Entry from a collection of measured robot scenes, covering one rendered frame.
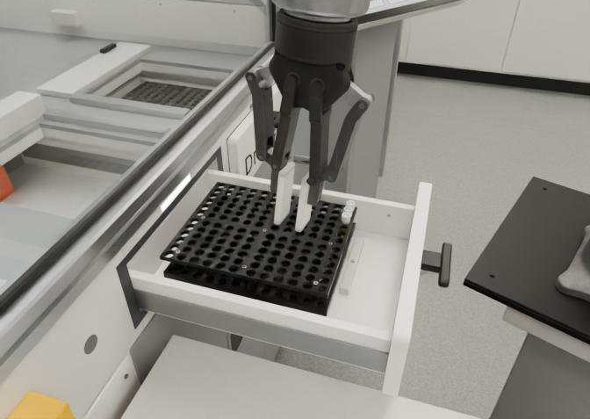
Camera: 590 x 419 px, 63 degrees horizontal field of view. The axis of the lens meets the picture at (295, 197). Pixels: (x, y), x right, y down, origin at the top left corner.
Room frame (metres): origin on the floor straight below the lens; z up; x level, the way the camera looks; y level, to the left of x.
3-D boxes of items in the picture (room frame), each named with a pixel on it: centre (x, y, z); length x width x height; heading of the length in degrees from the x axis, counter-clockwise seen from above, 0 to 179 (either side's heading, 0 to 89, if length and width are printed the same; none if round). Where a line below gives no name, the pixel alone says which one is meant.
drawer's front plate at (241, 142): (0.84, 0.06, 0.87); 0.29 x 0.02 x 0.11; 163
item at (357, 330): (0.50, 0.05, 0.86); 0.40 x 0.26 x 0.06; 73
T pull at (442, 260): (0.43, -0.18, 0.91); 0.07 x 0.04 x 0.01; 163
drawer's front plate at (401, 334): (0.44, -0.15, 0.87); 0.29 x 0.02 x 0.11; 163
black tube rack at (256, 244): (0.50, 0.04, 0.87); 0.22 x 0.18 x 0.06; 73
